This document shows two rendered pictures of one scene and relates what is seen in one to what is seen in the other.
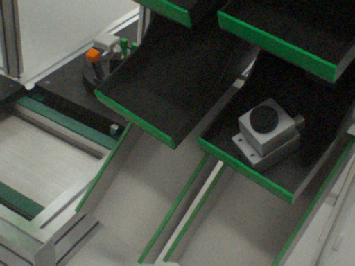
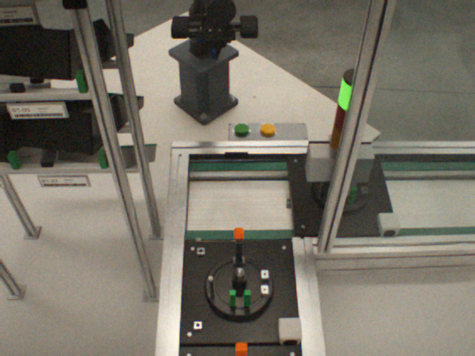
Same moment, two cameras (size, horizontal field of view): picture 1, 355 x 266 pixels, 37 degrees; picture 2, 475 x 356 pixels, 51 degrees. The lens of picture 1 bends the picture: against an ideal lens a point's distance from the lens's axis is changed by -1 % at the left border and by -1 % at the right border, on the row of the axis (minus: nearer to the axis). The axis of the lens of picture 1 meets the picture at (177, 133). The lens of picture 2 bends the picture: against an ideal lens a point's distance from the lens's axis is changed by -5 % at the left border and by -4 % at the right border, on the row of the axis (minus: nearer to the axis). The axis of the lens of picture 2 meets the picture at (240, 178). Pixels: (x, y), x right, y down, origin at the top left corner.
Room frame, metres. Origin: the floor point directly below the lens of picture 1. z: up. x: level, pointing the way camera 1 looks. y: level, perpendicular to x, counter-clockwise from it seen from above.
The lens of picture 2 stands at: (1.37, -0.10, 1.93)
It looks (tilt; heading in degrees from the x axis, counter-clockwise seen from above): 50 degrees down; 152
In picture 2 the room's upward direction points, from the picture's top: 1 degrees clockwise
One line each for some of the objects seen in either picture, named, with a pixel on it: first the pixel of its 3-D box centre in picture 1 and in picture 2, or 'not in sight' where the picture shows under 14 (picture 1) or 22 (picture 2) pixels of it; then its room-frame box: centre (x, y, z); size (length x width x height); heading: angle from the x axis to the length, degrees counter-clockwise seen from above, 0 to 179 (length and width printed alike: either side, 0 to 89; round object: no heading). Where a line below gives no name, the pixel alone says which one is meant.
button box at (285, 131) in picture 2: not in sight; (267, 138); (0.54, 0.43, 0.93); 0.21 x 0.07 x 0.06; 64
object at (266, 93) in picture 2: not in sight; (193, 114); (0.28, 0.32, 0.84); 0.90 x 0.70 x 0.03; 16
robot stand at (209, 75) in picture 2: not in sight; (204, 78); (0.27, 0.37, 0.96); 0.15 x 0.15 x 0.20; 16
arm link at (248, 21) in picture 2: not in sight; (214, 15); (0.50, 0.30, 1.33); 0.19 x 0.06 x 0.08; 64
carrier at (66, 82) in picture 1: (116, 61); (239, 279); (0.93, 0.14, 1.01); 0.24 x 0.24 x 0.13; 64
